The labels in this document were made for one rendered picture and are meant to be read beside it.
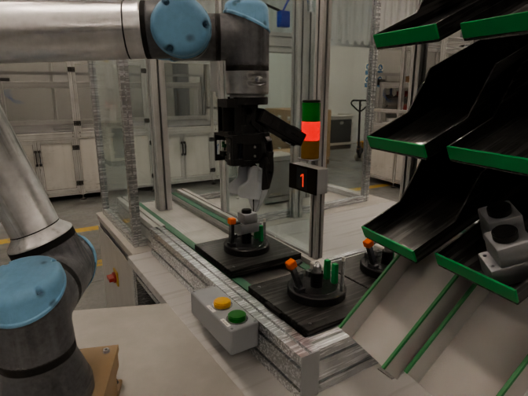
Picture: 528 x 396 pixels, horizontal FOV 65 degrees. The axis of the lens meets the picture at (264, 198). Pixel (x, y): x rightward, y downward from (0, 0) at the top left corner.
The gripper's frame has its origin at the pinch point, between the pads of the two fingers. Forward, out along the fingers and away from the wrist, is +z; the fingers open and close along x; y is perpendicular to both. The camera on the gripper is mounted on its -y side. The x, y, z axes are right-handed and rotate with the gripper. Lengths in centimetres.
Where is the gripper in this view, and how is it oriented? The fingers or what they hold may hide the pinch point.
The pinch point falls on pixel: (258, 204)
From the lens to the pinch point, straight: 79.7
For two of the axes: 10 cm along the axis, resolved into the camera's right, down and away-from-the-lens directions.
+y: -8.4, 1.4, -5.2
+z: 0.0, 9.7, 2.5
